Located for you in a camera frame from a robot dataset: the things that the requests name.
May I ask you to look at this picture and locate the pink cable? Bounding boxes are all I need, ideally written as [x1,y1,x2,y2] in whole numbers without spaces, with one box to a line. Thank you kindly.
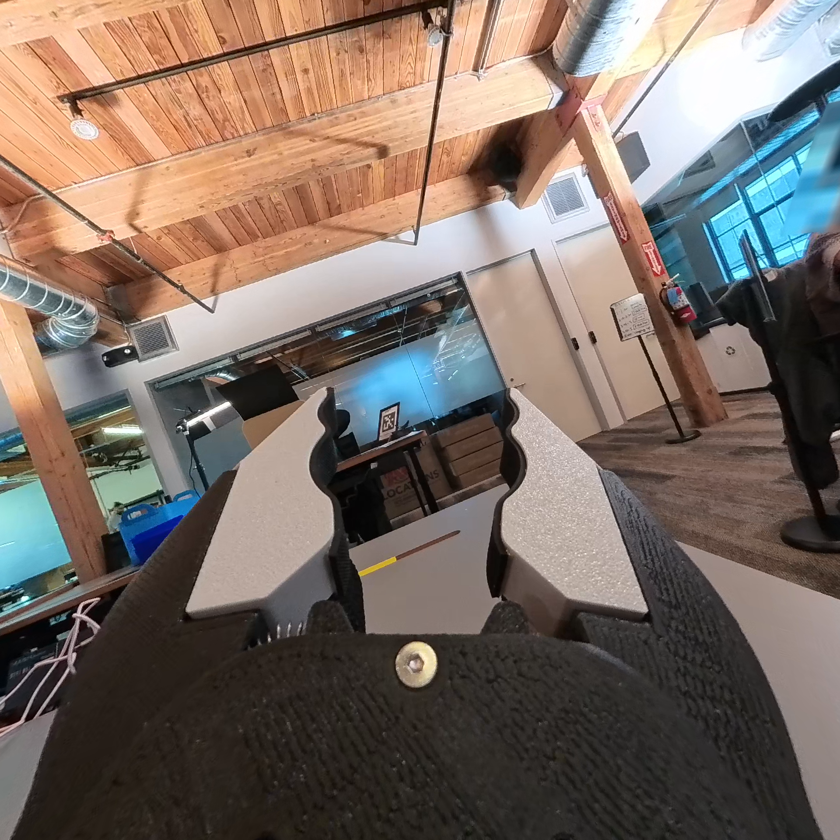
[0,596,102,724]

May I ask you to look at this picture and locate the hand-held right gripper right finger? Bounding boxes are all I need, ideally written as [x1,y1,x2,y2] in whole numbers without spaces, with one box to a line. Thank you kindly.
[484,388,651,622]

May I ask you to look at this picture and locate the black panel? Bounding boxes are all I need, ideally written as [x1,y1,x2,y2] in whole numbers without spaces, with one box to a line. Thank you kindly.
[215,363,301,422]

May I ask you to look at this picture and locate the black round ceiling fixture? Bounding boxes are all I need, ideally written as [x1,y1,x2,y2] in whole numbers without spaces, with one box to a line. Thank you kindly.
[484,140,527,189]

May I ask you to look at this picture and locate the wooden post red signs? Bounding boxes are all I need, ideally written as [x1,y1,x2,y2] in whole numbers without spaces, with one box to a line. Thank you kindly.
[570,104,729,429]

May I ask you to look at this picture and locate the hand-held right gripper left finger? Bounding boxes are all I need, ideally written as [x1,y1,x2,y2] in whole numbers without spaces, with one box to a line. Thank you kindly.
[185,387,366,634]

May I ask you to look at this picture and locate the black office chair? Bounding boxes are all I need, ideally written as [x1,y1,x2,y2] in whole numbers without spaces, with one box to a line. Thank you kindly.
[714,261,840,491]

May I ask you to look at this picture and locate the black sign stand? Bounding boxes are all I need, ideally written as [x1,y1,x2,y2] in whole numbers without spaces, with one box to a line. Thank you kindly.
[632,333,703,447]

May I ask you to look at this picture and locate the stack of blue bins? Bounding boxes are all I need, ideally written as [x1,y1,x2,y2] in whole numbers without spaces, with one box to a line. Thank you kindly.
[117,487,202,567]

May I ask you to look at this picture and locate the plain wooden post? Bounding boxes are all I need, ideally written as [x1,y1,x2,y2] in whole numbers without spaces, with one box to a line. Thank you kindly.
[0,297,110,583]

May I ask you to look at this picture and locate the black ceiling pipe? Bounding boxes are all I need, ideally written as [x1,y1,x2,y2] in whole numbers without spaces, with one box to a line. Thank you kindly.
[379,0,458,246]

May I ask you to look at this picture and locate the silver air duct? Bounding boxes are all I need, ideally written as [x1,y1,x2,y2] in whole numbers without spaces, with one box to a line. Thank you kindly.
[0,255,101,353]
[551,0,668,77]
[740,0,840,61]

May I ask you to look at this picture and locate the black track light rail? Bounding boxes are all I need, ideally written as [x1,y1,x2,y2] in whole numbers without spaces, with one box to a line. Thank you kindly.
[56,0,455,143]

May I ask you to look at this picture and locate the white door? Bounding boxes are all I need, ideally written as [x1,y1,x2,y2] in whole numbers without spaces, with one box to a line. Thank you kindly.
[463,249,605,443]
[550,222,698,422]

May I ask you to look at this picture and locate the red fire extinguisher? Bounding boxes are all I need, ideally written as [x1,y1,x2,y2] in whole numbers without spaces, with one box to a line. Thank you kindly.
[658,277,697,325]

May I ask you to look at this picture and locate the printed cardboard box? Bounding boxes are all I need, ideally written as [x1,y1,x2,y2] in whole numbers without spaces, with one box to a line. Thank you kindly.
[379,451,455,521]

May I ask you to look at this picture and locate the metal sprinkler pipe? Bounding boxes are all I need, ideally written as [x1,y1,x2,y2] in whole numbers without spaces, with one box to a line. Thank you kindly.
[0,153,219,316]

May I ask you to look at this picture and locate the white notice sheet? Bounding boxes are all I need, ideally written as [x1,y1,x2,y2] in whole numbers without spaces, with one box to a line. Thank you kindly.
[609,293,657,342]

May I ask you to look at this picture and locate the wooden top desk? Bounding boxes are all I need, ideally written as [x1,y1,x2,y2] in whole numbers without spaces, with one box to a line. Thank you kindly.
[333,428,442,521]
[0,563,143,639]

